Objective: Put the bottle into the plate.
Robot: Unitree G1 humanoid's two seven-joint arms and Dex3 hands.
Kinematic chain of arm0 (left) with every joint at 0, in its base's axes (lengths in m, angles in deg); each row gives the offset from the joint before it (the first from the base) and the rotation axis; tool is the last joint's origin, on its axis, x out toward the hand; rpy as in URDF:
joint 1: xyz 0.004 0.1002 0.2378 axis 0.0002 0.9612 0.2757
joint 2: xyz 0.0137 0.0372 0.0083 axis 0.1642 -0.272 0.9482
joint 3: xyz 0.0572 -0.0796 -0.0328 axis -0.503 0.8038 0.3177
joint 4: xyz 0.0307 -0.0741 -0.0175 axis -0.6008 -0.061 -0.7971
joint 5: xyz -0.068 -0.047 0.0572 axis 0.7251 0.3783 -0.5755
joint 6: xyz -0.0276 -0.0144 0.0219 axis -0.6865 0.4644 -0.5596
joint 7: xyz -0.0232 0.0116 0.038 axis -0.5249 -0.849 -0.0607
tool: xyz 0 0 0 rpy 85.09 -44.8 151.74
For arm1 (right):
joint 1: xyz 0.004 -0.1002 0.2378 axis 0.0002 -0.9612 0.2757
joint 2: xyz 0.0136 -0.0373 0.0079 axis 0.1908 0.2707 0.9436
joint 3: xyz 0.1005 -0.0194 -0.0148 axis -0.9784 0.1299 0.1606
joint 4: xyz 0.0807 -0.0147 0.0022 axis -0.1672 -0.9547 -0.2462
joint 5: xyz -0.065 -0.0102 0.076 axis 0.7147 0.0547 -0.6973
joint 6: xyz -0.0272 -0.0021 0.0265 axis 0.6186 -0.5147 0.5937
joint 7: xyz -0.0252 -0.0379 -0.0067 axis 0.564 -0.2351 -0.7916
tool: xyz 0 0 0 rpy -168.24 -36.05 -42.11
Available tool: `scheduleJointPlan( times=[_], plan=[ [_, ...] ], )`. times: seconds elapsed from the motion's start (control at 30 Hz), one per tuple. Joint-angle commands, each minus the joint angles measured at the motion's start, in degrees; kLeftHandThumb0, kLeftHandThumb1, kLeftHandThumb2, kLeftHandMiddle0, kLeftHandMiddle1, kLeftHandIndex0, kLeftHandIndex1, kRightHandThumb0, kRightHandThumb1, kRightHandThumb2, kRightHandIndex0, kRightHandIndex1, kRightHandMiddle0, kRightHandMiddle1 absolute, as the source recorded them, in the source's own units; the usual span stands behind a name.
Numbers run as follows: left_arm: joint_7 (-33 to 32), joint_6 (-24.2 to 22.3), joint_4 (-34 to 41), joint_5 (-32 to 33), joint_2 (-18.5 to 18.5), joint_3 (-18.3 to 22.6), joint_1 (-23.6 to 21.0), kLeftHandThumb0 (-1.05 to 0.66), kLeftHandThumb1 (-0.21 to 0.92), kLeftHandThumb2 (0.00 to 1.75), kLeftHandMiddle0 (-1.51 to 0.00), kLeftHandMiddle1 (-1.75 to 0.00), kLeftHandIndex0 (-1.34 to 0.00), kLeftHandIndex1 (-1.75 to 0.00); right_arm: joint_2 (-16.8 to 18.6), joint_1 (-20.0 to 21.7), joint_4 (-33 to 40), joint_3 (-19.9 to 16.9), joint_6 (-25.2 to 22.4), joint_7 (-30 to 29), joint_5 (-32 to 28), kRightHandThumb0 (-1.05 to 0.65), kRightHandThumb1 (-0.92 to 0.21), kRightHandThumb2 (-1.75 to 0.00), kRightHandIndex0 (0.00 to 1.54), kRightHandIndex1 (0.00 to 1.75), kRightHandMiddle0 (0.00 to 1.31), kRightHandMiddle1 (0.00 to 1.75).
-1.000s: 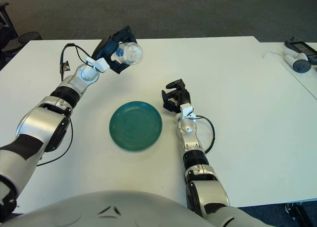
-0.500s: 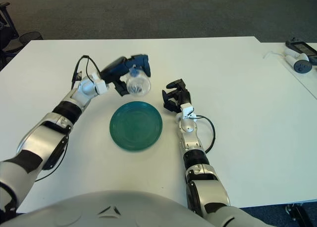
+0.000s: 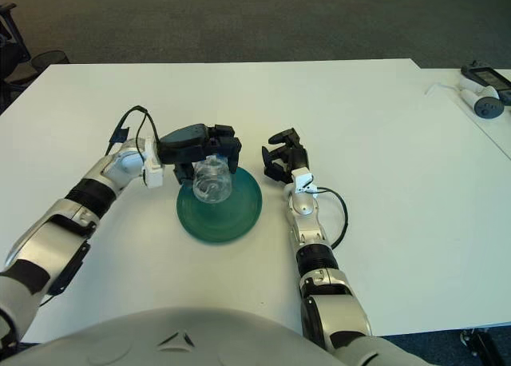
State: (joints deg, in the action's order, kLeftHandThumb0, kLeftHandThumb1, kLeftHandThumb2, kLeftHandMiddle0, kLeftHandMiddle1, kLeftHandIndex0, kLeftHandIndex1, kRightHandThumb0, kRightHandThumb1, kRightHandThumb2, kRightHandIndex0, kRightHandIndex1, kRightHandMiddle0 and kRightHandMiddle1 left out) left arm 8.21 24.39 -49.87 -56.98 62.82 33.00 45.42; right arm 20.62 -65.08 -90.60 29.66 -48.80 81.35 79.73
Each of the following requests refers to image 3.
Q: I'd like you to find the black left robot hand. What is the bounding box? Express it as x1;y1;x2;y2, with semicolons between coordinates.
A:
157;121;244;185

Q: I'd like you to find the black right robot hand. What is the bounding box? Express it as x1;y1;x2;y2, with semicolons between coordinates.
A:
261;126;311;185

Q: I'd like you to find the clear plastic bottle blue cap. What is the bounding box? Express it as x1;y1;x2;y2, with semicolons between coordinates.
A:
192;154;233;204

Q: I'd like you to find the green round plate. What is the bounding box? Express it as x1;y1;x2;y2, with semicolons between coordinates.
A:
176;166;263;246

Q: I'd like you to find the black office chair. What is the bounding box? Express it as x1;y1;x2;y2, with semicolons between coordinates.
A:
0;2;39;115

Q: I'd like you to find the white grey VR controller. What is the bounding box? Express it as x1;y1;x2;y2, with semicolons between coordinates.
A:
458;84;505;120

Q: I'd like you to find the grey robot torso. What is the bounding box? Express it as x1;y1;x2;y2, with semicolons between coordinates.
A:
0;306;344;366

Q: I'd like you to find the black table leg base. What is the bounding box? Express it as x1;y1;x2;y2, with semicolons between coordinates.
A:
461;328;511;366

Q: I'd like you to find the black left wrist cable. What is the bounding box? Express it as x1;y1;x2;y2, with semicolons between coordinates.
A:
108;105;160;159

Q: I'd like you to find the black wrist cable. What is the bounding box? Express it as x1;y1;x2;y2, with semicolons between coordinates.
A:
108;105;160;159
313;186;349;249

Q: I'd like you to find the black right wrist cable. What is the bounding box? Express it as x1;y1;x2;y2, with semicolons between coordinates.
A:
313;186;349;249

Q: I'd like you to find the thin white cable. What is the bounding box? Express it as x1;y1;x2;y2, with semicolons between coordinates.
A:
424;82;460;99

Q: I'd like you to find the black wire mesh bin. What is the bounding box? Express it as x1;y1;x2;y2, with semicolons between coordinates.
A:
30;50;71;78

